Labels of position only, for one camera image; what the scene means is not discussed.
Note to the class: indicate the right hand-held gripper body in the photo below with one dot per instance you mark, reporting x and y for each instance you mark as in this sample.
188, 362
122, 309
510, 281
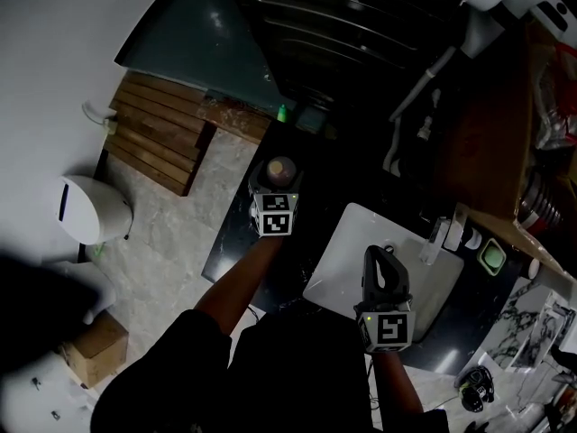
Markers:
387, 327

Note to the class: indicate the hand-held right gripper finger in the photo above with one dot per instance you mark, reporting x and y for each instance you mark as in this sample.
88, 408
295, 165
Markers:
370, 271
397, 273

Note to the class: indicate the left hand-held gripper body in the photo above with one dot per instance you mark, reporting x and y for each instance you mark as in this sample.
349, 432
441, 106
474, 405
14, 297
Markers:
276, 217

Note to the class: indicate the person's left forearm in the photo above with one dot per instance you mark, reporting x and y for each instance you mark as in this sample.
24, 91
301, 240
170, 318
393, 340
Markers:
239, 287

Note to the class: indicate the person's right forearm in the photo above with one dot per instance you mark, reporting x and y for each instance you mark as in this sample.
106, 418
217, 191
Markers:
396, 384

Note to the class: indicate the white square sink basin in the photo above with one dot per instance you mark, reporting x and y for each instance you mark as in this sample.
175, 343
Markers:
342, 251

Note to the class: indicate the black sink counter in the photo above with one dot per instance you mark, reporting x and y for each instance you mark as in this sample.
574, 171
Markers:
333, 169

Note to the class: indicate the small green bottle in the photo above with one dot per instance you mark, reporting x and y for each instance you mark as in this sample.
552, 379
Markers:
282, 113

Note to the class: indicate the dark teal box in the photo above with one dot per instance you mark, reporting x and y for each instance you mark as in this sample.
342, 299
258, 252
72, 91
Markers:
310, 119

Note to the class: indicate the white cup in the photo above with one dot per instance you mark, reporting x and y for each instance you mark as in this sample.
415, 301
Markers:
472, 238

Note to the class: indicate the green soap dish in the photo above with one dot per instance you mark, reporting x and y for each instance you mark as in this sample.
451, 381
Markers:
491, 256

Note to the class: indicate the stack of wooden planks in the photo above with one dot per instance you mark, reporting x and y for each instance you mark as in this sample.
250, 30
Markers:
158, 138

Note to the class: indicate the black headset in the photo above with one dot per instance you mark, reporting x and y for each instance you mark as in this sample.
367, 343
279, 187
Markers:
477, 388

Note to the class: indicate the person's black clothing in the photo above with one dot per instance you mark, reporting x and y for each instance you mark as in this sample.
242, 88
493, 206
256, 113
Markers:
270, 377

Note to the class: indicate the marble tile samples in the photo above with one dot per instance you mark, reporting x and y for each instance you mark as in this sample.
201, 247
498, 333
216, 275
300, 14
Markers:
527, 327

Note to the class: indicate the large cardboard box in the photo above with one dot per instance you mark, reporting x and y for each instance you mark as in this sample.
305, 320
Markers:
487, 151

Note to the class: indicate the white drain pipe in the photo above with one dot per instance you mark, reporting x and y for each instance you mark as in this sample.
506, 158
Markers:
419, 84

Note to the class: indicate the white trash bin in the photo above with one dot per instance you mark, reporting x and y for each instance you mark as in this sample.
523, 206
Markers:
90, 210

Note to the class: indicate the small cardboard box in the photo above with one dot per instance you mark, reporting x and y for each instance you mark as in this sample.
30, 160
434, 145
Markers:
97, 350

